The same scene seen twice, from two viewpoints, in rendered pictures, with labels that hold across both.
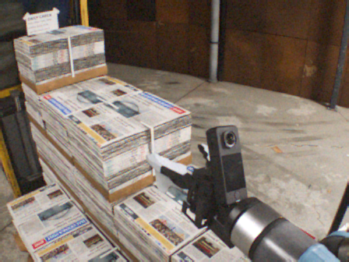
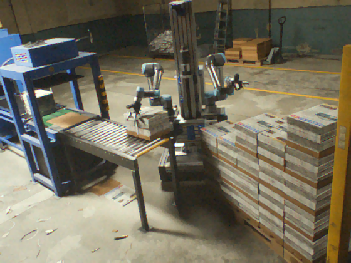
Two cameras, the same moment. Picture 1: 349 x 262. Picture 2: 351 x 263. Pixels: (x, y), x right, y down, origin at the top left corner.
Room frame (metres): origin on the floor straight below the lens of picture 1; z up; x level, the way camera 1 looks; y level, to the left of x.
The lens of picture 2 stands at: (3.78, 0.23, 2.21)
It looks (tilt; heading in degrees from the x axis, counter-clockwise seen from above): 23 degrees down; 196
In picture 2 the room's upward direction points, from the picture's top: 7 degrees counter-clockwise
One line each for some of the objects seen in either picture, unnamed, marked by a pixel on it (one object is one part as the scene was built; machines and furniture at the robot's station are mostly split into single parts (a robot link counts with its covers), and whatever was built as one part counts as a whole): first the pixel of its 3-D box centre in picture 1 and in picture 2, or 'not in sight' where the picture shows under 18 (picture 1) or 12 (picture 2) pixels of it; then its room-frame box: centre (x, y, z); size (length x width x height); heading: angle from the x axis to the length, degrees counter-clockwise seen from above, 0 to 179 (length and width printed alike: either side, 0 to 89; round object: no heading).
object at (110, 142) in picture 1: (129, 141); (262, 134); (1.00, 0.18, 0.95); 0.38 x 0.29 x 0.23; 131
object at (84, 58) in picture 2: not in sight; (49, 64); (0.18, -2.29, 1.50); 0.94 x 0.68 x 0.10; 151
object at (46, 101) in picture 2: not in sight; (39, 103); (-0.09, -2.79, 0.93); 0.38 x 0.30 x 0.26; 61
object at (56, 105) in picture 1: (92, 116); (288, 144); (1.22, 0.38, 0.95); 0.38 x 0.29 x 0.23; 133
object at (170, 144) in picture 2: not in sight; (130, 131); (0.45, -1.28, 0.74); 1.34 x 0.05 x 0.12; 61
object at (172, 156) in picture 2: not in sight; (175, 177); (0.77, -0.72, 0.34); 0.06 x 0.06 x 0.68; 61
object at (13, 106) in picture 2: not in sight; (20, 128); (0.42, -2.77, 0.77); 0.09 x 0.09 x 1.55; 61
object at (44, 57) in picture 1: (74, 148); (316, 193); (1.43, 0.58, 0.65); 0.39 x 0.30 x 1.29; 133
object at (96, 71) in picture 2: not in sight; (104, 113); (-0.05, -1.82, 0.77); 0.09 x 0.09 x 1.55; 61
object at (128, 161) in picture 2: not in sight; (93, 148); (0.90, -1.52, 0.74); 1.34 x 0.05 x 0.12; 61
